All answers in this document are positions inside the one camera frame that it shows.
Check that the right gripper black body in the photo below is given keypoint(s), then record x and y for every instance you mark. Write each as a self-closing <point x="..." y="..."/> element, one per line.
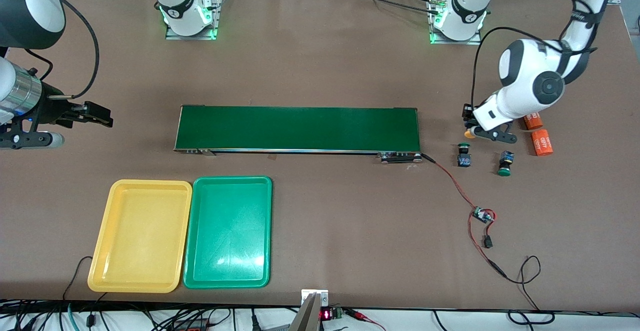
<point x="51" y="108"/>

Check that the red clip lead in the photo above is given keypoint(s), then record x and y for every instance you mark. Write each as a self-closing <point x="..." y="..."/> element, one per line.
<point x="357" y="315"/>

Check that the silver bracket plate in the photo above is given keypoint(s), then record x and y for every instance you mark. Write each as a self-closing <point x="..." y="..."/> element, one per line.
<point x="322" y="297"/>

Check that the black module red display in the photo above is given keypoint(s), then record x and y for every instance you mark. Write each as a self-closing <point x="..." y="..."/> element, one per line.
<point x="327" y="314"/>

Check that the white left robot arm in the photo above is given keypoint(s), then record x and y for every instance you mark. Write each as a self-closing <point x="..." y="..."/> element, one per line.
<point x="525" y="71"/>

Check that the yellow plastic tray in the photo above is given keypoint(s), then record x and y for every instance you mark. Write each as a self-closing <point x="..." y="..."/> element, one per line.
<point x="140" y="251"/>

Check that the grey metal bar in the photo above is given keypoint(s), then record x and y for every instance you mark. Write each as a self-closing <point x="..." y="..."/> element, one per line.
<point x="306" y="318"/>

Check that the yellow mushroom pushbutton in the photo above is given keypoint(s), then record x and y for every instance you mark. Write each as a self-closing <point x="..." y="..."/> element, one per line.
<point x="468" y="131"/>

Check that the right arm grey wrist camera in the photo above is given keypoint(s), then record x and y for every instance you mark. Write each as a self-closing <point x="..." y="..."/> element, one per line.
<point x="47" y="139"/>

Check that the black inline switch red lead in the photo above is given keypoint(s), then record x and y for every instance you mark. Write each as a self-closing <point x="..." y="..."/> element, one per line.
<point x="487" y="242"/>

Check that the green plastic tray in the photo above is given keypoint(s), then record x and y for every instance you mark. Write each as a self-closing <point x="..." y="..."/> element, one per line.
<point x="230" y="251"/>

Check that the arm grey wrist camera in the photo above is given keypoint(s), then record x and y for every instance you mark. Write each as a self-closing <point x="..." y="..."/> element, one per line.
<point x="47" y="139"/>
<point x="495" y="135"/>

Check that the small black circuit board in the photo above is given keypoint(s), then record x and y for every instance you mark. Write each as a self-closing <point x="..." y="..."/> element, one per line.
<point x="482" y="215"/>

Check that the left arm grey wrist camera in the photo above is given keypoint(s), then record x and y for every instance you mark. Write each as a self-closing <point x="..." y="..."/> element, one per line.
<point x="495" y="135"/>

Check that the orange cylinder marked 4680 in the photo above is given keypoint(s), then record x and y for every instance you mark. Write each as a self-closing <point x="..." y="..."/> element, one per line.
<point x="541" y="142"/>
<point x="533" y="121"/>

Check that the green pushbutton blue block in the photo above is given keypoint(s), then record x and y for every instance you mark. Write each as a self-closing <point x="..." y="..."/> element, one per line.
<point x="505" y="165"/>

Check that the green conveyor belt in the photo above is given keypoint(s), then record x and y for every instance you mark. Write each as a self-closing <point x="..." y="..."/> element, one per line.
<point x="300" y="128"/>

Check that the green pushbutton dark block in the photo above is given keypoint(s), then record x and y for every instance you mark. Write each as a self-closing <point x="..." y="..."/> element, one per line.
<point x="464" y="156"/>

